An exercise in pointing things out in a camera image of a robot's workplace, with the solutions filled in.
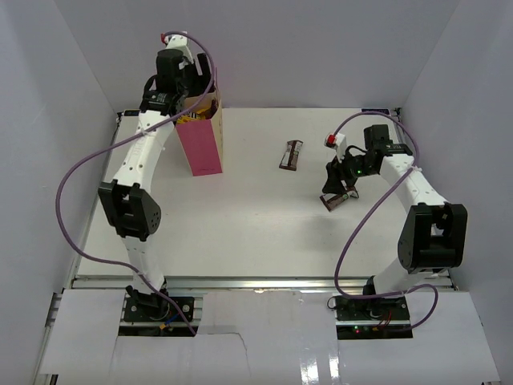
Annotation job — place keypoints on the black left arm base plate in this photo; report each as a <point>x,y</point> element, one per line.
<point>152,308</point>

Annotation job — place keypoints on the blue label right corner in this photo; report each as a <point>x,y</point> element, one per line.
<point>378,110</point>

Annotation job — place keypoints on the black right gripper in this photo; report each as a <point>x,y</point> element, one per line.
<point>337,172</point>

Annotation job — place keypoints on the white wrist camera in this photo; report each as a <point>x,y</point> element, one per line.
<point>338,143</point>
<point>177,42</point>

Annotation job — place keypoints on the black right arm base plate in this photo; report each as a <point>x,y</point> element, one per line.
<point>374,319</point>

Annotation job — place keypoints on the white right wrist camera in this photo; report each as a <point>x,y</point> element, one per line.
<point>338,143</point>

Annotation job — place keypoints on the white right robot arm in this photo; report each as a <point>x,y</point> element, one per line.
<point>433,236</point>

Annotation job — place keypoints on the yellow M&M packet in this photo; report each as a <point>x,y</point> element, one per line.
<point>188,118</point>
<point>208,112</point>

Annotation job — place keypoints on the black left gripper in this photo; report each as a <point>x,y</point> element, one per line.
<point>201,80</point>

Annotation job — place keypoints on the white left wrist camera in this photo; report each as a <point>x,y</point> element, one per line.
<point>177,42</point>

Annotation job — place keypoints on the pink cream paper bag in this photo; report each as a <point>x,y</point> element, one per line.
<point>202,140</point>

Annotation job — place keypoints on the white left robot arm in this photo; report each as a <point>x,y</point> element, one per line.
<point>126,198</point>

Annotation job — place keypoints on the brown purple chocolate bar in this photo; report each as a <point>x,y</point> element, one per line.
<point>332,201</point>

